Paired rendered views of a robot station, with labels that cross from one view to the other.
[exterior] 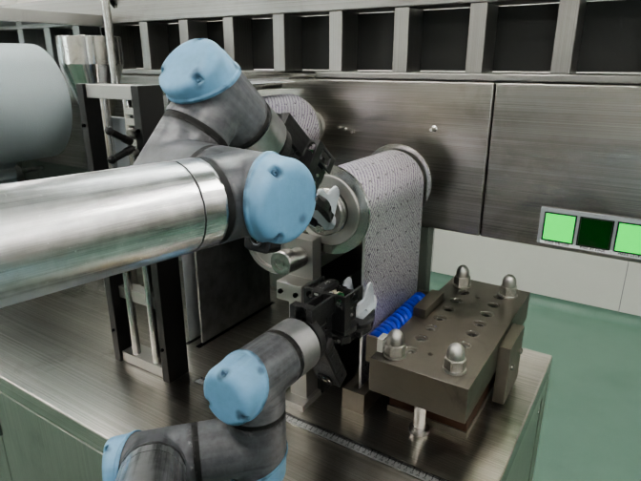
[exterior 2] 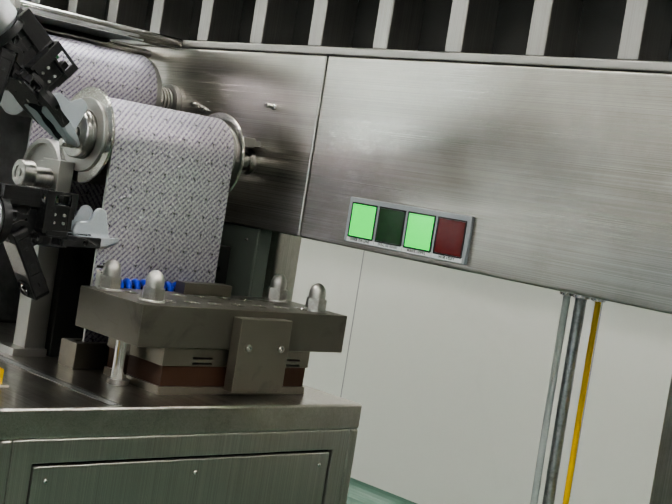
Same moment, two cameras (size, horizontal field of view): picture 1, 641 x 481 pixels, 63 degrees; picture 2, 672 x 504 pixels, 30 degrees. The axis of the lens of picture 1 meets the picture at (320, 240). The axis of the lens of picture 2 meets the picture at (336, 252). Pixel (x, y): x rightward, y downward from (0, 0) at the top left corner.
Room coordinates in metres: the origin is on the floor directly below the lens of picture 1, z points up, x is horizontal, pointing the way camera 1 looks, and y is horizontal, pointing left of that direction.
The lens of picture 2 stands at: (-0.98, -0.84, 1.23)
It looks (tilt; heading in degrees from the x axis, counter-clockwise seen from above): 3 degrees down; 13
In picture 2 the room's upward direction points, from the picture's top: 9 degrees clockwise
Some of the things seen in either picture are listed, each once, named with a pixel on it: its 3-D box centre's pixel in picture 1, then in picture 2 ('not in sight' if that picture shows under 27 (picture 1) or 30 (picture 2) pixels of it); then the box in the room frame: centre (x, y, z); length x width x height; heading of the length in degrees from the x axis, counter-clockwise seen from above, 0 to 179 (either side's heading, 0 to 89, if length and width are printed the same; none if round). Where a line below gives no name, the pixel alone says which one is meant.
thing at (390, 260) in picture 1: (393, 271); (162, 234); (0.89, -0.13, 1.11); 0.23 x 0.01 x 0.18; 147
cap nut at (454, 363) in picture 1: (455, 356); (154, 285); (0.70, -0.20, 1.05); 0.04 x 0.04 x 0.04
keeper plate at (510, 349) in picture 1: (509, 363); (259, 355); (0.82, -0.34, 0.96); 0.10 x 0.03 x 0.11; 147
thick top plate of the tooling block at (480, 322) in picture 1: (458, 335); (216, 320); (0.86, -0.25, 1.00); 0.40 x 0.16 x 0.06; 147
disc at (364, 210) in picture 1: (328, 209); (86, 134); (0.81, -0.01, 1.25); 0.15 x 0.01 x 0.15; 57
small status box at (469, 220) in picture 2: (613, 236); (405, 229); (0.88, -0.52, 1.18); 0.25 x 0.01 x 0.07; 57
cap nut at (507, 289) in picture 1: (508, 284); (317, 297); (0.97, -0.38, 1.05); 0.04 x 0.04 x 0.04
